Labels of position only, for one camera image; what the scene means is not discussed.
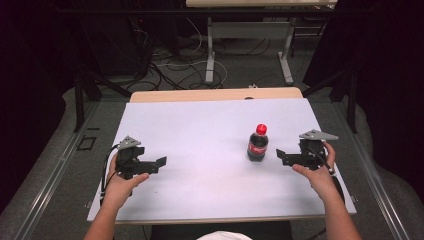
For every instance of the black horizontal bar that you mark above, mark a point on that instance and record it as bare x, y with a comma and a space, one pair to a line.
200, 11

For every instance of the red bottle cap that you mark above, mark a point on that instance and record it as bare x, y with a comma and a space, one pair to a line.
261, 129

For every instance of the person's left hand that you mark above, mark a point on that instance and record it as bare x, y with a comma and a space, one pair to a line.
118, 190

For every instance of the black metal stand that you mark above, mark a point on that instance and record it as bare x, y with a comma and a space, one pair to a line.
346, 93
83, 96

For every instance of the person's right hand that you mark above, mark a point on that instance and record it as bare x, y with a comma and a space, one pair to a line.
318, 181

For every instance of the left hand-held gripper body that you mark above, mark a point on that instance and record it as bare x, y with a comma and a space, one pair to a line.
128, 156

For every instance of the metal floor rail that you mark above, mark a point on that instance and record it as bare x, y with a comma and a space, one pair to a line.
50, 190
376, 186

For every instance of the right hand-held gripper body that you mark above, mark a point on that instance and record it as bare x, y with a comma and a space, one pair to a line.
311, 151

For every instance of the wooden table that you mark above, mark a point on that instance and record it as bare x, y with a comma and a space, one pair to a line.
200, 95

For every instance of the person's dark pants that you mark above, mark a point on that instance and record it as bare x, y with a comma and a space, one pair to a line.
173, 231

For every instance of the desk with white legs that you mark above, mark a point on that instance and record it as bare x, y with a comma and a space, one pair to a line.
250, 30

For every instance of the cola bottle with red label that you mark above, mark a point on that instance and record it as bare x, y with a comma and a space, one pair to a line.
257, 148

